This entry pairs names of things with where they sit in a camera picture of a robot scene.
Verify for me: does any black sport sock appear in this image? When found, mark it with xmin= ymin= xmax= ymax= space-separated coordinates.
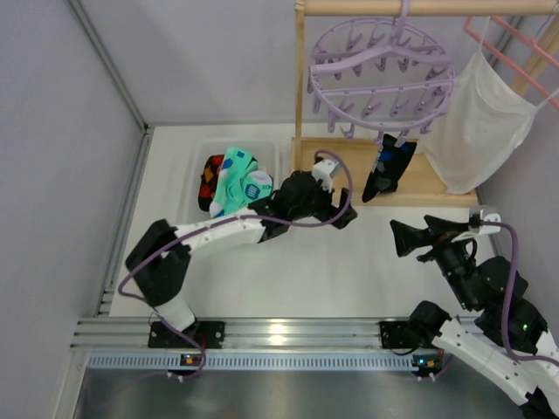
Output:
xmin=362 ymin=134 xmax=417 ymax=203

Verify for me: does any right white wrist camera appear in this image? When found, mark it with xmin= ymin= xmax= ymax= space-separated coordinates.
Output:
xmin=452 ymin=205 xmax=501 ymax=243

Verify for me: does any wooden rack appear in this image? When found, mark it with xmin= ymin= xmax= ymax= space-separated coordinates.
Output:
xmin=291 ymin=0 xmax=558 ymax=208

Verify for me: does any white mesh laundry bag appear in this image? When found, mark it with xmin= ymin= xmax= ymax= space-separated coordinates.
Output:
xmin=418 ymin=48 xmax=539 ymax=196

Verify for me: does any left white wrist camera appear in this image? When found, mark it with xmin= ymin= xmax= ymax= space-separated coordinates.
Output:
xmin=311 ymin=158 xmax=342 ymax=192

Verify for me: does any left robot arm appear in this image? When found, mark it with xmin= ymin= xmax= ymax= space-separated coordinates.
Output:
xmin=122 ymin=171 xmax=357 ymax=333

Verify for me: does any pink clothes hanger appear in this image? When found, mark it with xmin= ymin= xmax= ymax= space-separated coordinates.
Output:
xmin=464 ymin=16 xmax=558 ymax=109

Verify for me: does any aluminium mounting rail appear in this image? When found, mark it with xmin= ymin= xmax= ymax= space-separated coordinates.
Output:
xmin=71 ymin=317 xmax=382 ymax=350

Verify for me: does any grey slotted cable duct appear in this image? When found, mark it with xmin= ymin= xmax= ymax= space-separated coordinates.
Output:
xmin=87 ymin=352 xmax=442 ymax=372

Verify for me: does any white plastic basket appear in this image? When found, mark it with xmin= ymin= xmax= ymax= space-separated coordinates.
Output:
xmin=176 ymin=137 xmax=282 ymax=224

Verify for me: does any red yellow argyle sock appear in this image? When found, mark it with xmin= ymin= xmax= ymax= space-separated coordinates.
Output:
xmin=197 ymin=155 xmax=224 ymax=212

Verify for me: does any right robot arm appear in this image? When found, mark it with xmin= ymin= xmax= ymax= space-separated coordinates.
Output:
xmin=381 ymin=208 xmax=558 ymax=418

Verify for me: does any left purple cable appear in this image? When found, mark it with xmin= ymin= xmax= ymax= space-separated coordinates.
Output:
xmin=117 ymin=149 xmax=354 ymax=372

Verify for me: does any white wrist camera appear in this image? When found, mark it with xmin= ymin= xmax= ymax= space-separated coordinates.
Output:
xmin=452 ymin=205 xmax=501 ymax=243
xmin=311 ymin=158 xmax=342 ymax=192

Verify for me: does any purple round clip hanger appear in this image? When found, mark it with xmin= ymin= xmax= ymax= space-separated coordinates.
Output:
xmin=307 ymin=1 xmax=456 ymax=143

